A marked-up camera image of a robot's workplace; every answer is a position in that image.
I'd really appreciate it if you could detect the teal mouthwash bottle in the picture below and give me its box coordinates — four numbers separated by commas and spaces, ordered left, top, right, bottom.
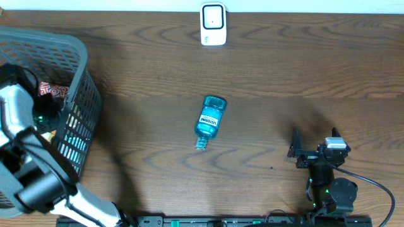
194, 96, 227, 150

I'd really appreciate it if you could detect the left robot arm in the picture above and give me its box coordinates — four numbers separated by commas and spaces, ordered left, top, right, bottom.
1, 63, 137, 226

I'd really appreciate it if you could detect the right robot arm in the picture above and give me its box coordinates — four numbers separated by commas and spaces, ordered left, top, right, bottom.
287, 127, 357, 216

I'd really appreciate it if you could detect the white barcode scanner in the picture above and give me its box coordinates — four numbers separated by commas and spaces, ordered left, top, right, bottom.
199, 2, 227, 46

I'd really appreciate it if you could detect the red Top candy bar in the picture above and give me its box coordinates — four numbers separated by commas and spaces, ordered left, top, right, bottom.
39, 81, 69, 98

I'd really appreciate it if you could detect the grey plastic basket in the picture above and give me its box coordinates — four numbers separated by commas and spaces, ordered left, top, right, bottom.
0, 25, 102, 219

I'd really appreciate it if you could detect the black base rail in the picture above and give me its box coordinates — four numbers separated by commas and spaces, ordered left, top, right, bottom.
56, 216, 372, 227

